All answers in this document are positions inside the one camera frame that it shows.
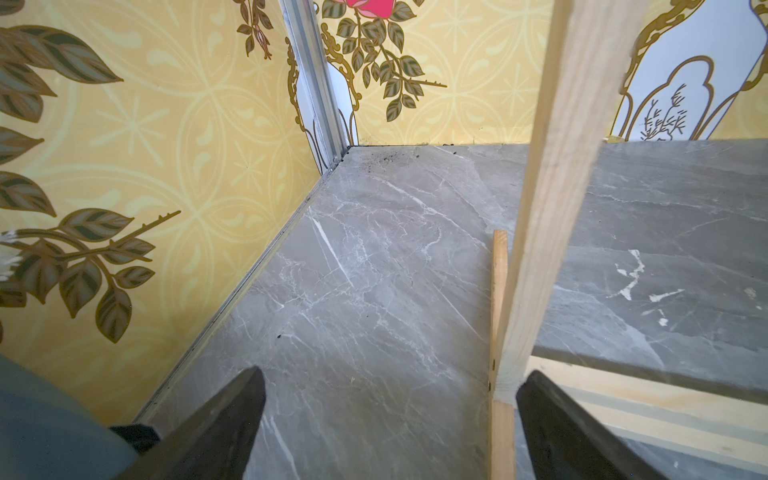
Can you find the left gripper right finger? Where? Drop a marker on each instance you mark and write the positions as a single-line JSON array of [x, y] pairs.
[[565, 442]]

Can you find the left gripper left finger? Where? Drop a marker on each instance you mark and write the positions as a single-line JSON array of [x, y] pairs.
[[216, 441]]

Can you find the wooden clothes rack frame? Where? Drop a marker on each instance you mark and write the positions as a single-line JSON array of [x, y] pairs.
[[610, 76]]

